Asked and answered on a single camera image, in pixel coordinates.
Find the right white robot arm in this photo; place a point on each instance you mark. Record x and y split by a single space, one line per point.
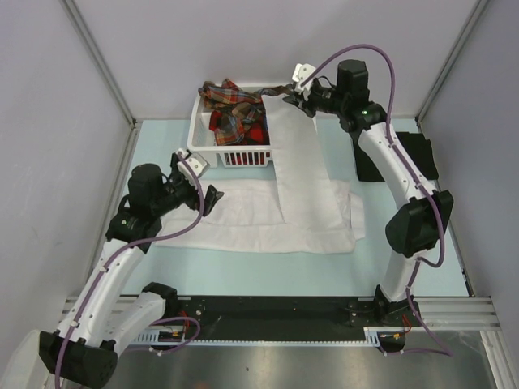
416 233

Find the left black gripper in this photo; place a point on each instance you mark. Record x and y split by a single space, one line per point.
194 200

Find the red black plaid shirt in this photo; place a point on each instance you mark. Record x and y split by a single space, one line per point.
257 136

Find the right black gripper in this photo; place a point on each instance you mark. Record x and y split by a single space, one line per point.
306 107

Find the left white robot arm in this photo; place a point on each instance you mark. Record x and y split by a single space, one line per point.
86 346

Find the white plastic laundry basket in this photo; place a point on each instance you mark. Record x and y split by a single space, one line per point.
201 139

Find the right aluminium corner post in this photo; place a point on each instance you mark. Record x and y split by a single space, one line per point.
476 13

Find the folded black shirt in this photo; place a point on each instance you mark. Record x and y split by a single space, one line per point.
417 147

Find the white long sleeve shirt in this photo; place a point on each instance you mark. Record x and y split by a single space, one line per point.
300 210

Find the brown plaid shirt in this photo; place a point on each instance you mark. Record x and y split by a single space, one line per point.
234 110

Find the aluminium frame rail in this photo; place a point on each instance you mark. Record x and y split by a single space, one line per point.
458 313

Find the aluminium corner post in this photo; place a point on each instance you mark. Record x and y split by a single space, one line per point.
476 13
86 37

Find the left aluminium corner post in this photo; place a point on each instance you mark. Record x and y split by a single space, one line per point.
86 37

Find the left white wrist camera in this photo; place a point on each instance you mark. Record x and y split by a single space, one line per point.
194 161

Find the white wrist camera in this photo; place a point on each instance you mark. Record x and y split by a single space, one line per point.
194 161
304 74

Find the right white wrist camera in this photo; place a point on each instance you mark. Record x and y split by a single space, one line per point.
304 74

